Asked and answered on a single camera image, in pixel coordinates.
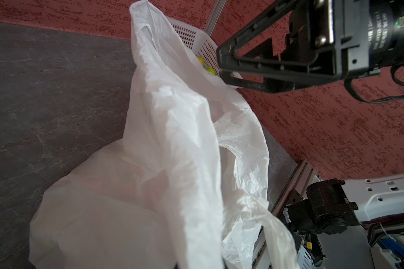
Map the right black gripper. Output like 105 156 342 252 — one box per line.
217 1 404 94

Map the green custard apple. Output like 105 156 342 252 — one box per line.
205 67 217 76

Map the white plastic bag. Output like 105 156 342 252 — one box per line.
29 1 298 269

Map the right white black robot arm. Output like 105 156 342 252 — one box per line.
217 1 404 235

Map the white perforated plastic basket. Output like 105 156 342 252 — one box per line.
167 17 220 76

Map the right aluminium corner post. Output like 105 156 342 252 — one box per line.
203 0 227 36

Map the aluminium front rail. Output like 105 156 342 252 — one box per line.
252 161 320 269

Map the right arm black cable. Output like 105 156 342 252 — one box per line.
343 65 404 104

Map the right circuit board with wires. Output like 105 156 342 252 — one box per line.
298 222 404 269

